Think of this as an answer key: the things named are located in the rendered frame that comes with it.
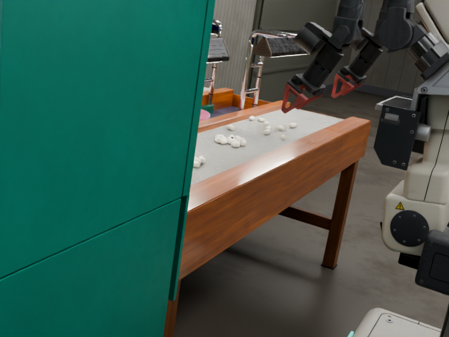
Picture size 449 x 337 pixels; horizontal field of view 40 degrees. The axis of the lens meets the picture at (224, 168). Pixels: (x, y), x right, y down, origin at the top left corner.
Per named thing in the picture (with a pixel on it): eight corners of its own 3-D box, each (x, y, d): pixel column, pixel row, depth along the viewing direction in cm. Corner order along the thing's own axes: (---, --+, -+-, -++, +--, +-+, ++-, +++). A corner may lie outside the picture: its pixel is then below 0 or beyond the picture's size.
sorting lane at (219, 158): (345, 124, 302) (346, 120, 301) (125, 223, 145) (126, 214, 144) (288, 110, 314) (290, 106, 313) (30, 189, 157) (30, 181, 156)
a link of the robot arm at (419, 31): (429, 39, 144) (433, 39, 148) (401, 7, 145) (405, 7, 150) (399, 65, 148) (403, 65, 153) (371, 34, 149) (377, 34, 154)
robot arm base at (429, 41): (453, 55, 139) (460, 53, 150) (429, 29, 140) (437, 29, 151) (423, 80, 143) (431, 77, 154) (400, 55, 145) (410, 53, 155)
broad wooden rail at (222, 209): (363, 157, 301) (371, 120, 296) (161, 293, 144) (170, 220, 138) (339, 151, 306) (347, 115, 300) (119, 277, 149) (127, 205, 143)
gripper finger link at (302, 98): (270, 104, 161) (290, 76, 157) (280, 101, 167) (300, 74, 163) (289, 121, 160) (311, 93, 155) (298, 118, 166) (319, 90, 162)
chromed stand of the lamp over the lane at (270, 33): (287, 131, 288) (304, 35, 275) (270, 137, 271) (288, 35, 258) (251, 122, 296) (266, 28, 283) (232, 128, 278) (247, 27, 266)
